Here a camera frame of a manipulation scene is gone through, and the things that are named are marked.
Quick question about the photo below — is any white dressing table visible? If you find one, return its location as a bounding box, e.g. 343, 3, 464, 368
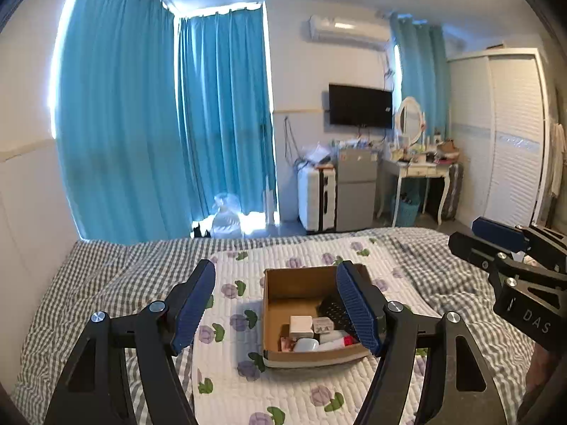
381, 159, 453, 226

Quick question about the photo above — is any white plastic bag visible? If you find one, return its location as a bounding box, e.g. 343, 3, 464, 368
303, 142, 333, 166

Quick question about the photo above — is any floral quilted blanket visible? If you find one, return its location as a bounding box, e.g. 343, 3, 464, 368
190, 237, 448, 425

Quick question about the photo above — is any teal basket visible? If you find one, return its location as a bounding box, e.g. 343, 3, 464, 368
392, 195, 419, 226

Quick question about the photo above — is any white louvred wardrobe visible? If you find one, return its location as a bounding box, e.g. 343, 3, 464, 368
447, 49, 554, 228

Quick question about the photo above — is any grey small fridge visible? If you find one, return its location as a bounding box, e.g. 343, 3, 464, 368
336, 148, 379, 231

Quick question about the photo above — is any white suitcase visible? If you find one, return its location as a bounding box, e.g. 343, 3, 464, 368
298, 166, 337, 233

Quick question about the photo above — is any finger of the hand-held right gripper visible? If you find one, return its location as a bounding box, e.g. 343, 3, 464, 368
472, 217, 567, 271
448, 231, 539, 272

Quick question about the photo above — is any white air conditioner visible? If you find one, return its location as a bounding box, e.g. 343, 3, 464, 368
309, 15, 393, 51

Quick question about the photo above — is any black wall television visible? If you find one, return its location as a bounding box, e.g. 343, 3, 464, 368
329, 83, 393, 129

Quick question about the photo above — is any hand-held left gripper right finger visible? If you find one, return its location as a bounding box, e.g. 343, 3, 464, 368
335, 260, 510, 425

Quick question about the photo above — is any white hanging towel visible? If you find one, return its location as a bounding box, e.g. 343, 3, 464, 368
549, 119, 567, 196

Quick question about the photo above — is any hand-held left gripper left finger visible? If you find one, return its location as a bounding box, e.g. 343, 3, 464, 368
44, 259, 218, 425

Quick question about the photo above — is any black hanging cable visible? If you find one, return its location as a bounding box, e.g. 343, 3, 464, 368
283, 117, 299, 160

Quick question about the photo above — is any oval white vanity mirror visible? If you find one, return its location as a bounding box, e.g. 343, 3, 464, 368
396, 96, 422, 147

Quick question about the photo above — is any white bottle with red cap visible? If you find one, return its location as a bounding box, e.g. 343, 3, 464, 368
318, 335, 359, 351

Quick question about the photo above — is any wide blue curtain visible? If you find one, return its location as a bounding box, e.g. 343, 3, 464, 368
54, 0, 179, 244

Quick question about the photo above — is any dark suitcase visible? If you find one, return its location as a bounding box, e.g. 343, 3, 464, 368
440, 164, 464, 220

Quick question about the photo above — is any grey checked duvet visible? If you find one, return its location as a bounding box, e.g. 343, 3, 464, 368
11, 228, 545, 425

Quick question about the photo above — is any narrow teal curtain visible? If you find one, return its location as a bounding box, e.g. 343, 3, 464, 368
392, 15, 450, 142

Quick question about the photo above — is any clear plastic bag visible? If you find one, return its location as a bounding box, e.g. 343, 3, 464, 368
210, 194, 244, 237

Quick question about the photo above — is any cardboard box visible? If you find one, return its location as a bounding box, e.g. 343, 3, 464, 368
262, 265, 382, 369

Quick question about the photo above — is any black rectangular box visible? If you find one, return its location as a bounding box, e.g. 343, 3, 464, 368
318, 296, 357, 336

